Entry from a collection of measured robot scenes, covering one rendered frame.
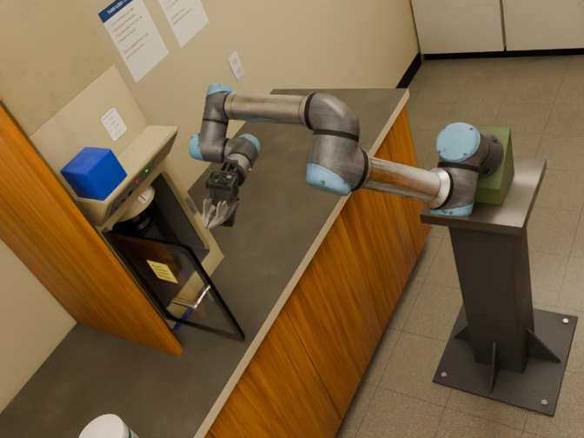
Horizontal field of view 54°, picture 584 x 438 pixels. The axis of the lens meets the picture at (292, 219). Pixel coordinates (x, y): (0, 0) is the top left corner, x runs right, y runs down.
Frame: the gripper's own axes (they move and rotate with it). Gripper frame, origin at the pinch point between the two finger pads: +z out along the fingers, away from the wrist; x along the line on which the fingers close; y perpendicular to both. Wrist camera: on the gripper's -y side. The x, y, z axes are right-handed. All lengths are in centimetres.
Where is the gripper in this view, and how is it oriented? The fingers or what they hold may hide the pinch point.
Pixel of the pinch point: (209, 227)
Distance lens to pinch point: 145.1
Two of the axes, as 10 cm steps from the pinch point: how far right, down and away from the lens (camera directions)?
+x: 9.7, 1.6, -1.7
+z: -2.4, 6.3, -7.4
